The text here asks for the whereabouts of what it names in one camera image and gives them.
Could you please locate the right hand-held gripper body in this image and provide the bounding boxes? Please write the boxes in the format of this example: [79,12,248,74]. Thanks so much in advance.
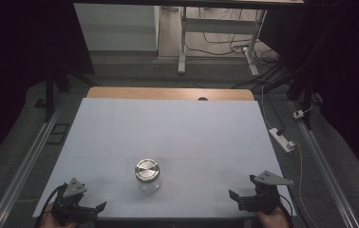
[237,170,295,214]

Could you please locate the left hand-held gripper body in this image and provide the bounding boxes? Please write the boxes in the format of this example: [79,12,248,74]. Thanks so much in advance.
[52,178,99,226]

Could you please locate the clear glass jar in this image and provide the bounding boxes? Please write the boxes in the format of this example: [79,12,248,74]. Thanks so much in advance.
[136,172,162,195]

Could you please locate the silver metal jar lid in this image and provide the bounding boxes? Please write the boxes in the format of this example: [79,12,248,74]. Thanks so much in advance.
[134,158,161,183]

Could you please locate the person's right hand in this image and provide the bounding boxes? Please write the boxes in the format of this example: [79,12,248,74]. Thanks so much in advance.
[254,205,291,228]

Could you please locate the person's left hand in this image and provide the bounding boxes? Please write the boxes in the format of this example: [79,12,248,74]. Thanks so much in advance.
[39,202,77,228]

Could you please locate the white power strip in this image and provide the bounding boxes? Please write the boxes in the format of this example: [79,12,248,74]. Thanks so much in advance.
[268,127,296,154]

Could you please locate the white table cover sheet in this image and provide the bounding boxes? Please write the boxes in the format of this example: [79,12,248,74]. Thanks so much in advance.
[32,97,297,219]

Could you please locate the black metal stand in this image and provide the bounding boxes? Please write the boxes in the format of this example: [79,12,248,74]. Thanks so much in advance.
[253,63,314,131]
[34,56,100,123]

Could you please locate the dark curtain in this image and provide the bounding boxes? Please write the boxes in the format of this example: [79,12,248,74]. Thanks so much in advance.
[259,0,359,191]
[0,0,96,174]

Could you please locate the white partition panel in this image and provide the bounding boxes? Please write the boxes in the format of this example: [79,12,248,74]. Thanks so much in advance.
[73,3,161,51]

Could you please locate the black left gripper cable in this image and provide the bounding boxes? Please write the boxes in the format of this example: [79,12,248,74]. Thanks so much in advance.
[34,183,66,228]

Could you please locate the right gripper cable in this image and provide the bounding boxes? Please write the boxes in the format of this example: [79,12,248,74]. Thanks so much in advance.
[276,193,295,228]

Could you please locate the long white cable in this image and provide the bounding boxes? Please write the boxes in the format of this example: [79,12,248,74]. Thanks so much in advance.
[293,141,319,228]

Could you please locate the aluminium floor rail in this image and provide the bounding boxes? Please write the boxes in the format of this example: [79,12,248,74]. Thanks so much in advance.
[0,94,67,228]
[290,100,359,228]

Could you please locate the black floor frame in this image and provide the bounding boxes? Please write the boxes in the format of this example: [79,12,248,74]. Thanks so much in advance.
[46,123,71,146]

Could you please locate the black floor cable tangle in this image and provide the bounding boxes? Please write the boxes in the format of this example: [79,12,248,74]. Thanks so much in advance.
[185,8,283,89]

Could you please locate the desk with white frame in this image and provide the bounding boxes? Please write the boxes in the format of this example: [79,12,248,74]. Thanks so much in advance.
[72,0,305,77]

